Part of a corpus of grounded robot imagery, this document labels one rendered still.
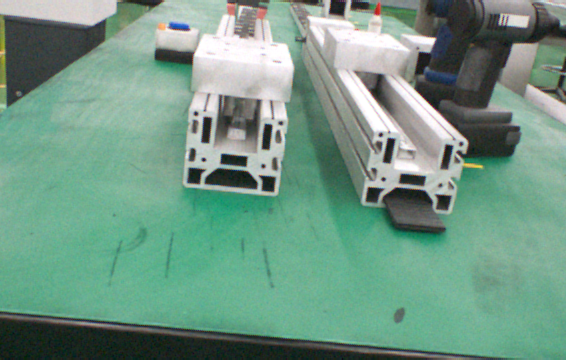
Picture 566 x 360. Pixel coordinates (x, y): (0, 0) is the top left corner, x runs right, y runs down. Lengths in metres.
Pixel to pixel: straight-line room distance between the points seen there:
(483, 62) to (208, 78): 0.40
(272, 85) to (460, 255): 0.27
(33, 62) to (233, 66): 1.03
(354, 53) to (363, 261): 0.47
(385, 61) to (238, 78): 0.33
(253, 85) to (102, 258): 0.28
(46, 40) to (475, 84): 1.08
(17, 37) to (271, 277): 1.27
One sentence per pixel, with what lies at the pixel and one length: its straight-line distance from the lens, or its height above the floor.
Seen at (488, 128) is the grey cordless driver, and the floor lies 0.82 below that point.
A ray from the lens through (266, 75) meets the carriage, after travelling 0.71.
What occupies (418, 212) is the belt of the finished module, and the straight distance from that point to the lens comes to 0.68.
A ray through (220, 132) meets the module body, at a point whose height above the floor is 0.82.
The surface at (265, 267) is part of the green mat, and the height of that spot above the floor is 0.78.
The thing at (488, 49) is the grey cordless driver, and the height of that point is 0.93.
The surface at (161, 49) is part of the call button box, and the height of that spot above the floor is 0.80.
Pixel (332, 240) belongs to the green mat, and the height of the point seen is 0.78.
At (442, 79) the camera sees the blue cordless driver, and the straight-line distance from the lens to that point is 1.20.
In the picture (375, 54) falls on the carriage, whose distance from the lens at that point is 0.98.
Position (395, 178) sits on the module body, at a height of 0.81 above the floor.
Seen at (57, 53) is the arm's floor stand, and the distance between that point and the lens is 1.67.
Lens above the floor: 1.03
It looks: 20 degrees down
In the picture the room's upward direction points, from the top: 8 degrees clockwise
